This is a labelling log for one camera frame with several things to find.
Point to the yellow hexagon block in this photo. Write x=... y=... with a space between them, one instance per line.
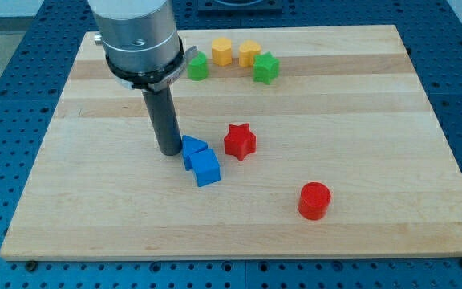
x=222 y=51

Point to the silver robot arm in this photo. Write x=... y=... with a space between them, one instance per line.
x=144 y=51

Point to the blue triangle block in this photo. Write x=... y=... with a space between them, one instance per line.
x=191 y=145

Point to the red star block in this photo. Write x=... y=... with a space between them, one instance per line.
x=240 y=141

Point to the blue cube block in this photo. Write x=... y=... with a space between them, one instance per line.
x=206 y=167

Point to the red cylinder block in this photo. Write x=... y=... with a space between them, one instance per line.
x=314 y=200

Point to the yellow heart block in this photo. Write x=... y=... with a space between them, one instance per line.
x=247 y=52

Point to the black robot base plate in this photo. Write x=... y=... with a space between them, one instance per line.
x=245 y=6

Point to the green half-round block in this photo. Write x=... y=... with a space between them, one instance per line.
x=198 y=67

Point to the green star block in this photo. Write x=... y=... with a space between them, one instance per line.
x=265 y=68

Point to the wooden board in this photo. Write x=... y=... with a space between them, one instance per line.
x=347 y=110

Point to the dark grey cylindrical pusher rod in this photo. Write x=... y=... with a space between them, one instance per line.
x=162 y=114

